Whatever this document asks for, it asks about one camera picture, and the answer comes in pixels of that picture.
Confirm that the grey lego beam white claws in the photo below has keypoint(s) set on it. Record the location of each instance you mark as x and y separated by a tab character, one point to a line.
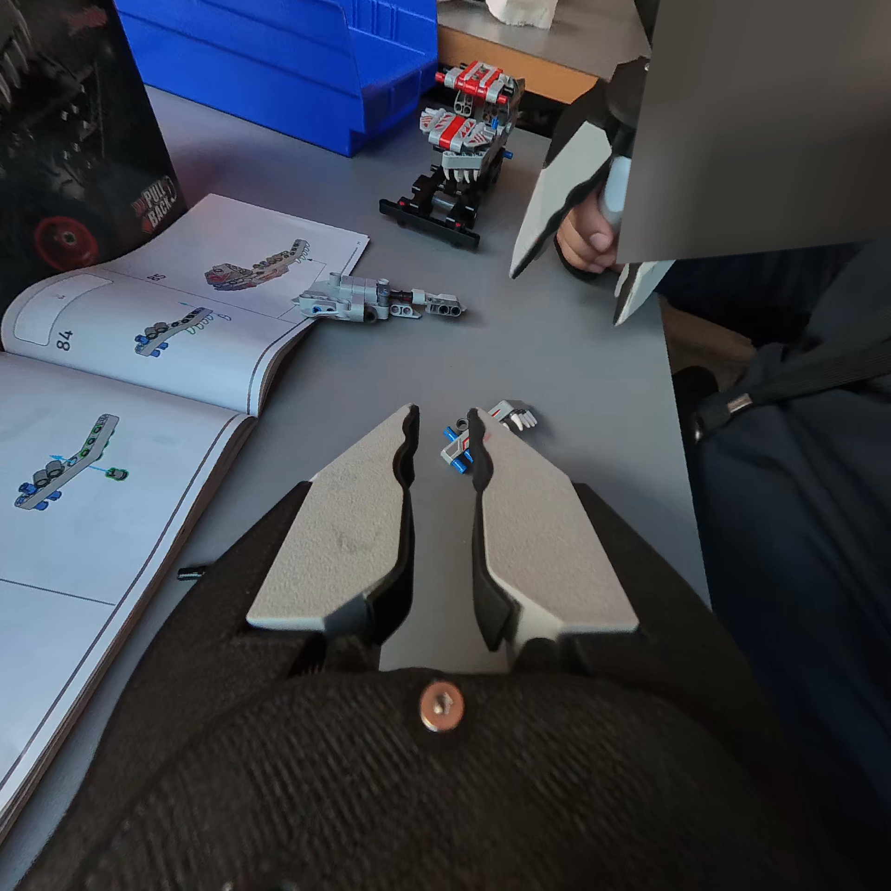
456	449

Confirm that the person's right hand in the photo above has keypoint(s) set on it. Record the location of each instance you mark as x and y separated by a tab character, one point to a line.
585	243

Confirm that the black lego set box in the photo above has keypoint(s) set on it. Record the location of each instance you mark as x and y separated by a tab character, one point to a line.
83	139

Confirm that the grey table with wooden edge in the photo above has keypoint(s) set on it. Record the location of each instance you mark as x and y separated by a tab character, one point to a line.
529	52

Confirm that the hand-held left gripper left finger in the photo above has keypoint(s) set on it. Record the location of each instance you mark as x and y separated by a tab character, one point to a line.
334	536

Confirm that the white paper tissue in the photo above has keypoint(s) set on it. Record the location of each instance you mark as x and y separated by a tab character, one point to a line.
522	10

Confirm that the black red lego vehicle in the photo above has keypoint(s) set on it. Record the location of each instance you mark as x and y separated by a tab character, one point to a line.
466	132

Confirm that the person's navy clothing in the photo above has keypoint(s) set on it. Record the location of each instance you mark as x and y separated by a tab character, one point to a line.
800	571

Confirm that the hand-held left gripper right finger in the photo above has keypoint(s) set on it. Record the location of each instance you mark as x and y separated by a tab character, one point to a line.
550	550

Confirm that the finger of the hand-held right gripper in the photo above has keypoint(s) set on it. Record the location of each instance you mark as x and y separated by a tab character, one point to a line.
644	285
557	188

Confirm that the lego instruction booklet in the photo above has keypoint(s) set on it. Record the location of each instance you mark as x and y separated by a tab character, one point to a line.
104	417

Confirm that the blue plastic bin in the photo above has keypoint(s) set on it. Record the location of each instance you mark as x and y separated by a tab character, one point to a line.
292	62

